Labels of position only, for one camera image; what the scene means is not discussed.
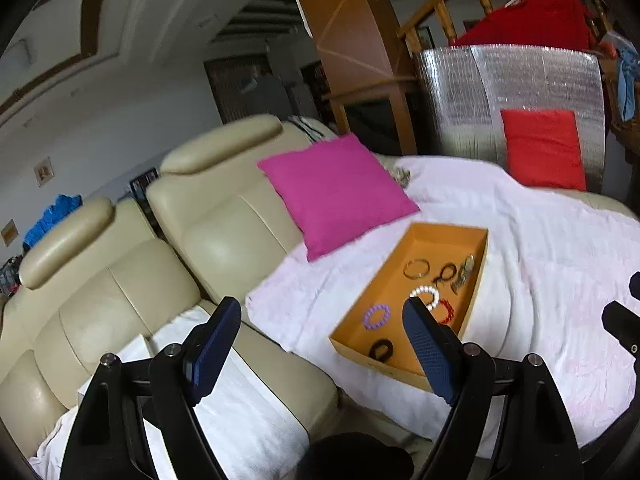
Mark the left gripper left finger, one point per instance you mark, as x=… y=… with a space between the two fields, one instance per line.
x=207 y=347

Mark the silver hoop bangle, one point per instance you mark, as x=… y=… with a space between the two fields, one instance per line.
x=416 y=268

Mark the metal wrist watch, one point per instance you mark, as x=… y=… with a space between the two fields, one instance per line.
x=464 y=273

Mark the pink fluffy blanket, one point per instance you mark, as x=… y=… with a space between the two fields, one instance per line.
x=553 y=264

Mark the silver foil insulation sheet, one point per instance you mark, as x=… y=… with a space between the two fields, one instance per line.
x=466 y=88

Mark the red blanket on railing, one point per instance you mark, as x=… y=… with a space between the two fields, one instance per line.
x=542 y=23

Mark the cream leather sofa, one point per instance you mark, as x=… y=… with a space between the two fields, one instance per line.
x=106 y=274

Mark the blue cloth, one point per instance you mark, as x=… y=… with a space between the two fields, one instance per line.
x=627 y=75

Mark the magenta cushion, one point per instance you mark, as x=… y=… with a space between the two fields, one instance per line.
x=336 y=191

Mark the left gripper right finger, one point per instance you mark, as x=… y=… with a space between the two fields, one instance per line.
x=455 y=371

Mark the red cushion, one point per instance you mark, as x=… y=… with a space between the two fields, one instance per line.
x=543 y=149

